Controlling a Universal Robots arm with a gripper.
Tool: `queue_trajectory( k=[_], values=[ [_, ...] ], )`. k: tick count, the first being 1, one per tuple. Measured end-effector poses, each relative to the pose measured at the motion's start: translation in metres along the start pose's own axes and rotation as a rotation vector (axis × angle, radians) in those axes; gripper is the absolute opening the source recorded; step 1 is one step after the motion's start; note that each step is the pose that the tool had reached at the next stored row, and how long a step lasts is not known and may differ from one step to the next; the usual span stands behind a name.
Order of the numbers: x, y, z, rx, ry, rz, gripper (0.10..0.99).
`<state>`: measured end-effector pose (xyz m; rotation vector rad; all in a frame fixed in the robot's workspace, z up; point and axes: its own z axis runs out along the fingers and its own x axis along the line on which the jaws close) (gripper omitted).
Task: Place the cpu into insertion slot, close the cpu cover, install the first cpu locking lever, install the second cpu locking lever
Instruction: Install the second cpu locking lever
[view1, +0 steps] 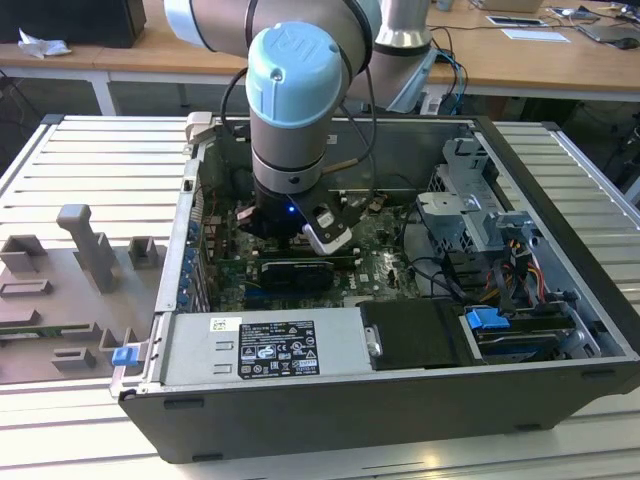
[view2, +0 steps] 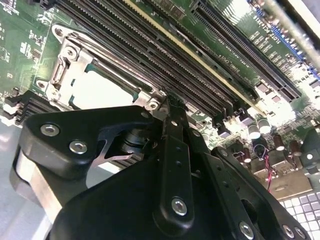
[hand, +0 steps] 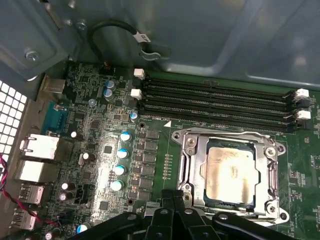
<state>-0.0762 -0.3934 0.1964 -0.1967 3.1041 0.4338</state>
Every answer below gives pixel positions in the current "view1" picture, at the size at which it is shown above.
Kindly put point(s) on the copper coloured tube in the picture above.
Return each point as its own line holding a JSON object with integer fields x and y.
{"x": 345, "y": 165}

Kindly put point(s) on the grey power supply with label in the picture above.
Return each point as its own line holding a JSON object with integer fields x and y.
{"x": 190, "y": 345}

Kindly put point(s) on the black hard disk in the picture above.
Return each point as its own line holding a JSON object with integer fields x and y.
{"x": 520, "y": 342}

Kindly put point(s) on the green RAM stick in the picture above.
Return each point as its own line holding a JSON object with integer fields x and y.
{"x": 30, "y": 332}

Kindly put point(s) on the blue case latch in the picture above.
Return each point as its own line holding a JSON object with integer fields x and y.
{"x": 124, "y": 356}

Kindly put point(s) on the wooden desk white frame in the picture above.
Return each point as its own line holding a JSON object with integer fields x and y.
{"x": 50, "y": 62}
{"x": 140, "y": 55}

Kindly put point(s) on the black box on desk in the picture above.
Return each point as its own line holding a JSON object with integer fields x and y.
{"x": 75, "y": 20}

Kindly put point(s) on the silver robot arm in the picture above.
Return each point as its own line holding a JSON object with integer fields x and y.
{"x": 295, "y": 135}

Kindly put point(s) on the grey cup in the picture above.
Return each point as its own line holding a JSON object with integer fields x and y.
{"x": 445, "y": 4}

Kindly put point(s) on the pale blue teach pendant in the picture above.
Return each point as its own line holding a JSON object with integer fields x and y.
{"x": 415, "y": 85}

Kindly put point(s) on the black graphics card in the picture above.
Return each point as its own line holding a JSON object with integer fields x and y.
{"x": 295, "y": 274}

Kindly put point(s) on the grey metal drive cage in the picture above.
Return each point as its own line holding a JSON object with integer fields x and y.
{"x": 450, "y": 215}

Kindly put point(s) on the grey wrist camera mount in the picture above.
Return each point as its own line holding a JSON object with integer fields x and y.
{"x": 245, "y": 216}

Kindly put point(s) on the small white device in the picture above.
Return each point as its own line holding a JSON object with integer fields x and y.
{"x": 431, "y": 106}

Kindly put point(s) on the black computer mouse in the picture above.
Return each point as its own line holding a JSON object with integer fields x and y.
{"x": 626, "y": 44}

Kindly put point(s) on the black RAM slot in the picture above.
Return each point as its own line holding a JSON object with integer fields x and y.
{"x": 277, "y": 252}
{"x": 345, "y": 260}

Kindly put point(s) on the green motherboard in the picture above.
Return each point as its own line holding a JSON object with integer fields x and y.
{"x": 385, "y": 270}

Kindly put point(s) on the grey parts rack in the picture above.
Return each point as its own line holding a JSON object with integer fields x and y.
{"x": 60, "y": 295}

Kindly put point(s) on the grey black PC case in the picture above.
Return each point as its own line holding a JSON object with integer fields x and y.
{"x": 350, "y": 425}

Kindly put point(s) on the black plastic shroud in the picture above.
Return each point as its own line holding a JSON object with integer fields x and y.
{"x": 415, "y": 335}

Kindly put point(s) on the flat tablet with white rim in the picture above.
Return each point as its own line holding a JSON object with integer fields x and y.
{"x": 515, "y": 21}

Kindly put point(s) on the white paper sheet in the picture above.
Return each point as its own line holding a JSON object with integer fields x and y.
{"x": 535, "y": 35}

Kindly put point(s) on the blue disk carrier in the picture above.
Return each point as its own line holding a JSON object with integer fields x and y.
{"x": 487, "y": 319}

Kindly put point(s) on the dark grey laptop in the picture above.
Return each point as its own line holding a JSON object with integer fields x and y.
{"x": 607, "y": 32}

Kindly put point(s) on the grey case latch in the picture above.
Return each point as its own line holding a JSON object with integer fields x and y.
{"x": 199, "y": 125}

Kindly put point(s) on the crumpled white paper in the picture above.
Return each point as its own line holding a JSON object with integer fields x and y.
{"x": 42, "y": 46}

